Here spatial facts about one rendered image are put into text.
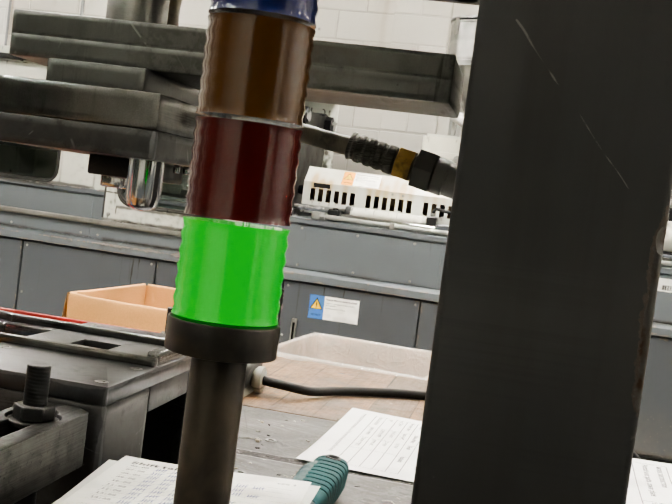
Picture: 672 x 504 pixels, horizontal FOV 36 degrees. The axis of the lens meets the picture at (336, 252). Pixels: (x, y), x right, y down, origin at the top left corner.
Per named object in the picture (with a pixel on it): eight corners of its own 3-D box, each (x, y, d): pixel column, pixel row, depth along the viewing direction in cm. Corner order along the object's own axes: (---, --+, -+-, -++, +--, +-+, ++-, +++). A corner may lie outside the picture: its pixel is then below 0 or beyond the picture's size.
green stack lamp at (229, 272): (191, 305, 39) (202, 216, 38) (289, 320, 38) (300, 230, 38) (155, 313, 35) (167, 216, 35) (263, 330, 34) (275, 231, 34)
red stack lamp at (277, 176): (202, 212, 38) (213, 123, 38) (301, 226, 38) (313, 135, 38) (167, 211, 35) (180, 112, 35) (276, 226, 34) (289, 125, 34)
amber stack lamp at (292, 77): (214, 119, 38) (225, 29, 38) (313, 131, 38) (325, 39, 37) (180, 107, 34) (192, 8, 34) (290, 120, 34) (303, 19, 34)
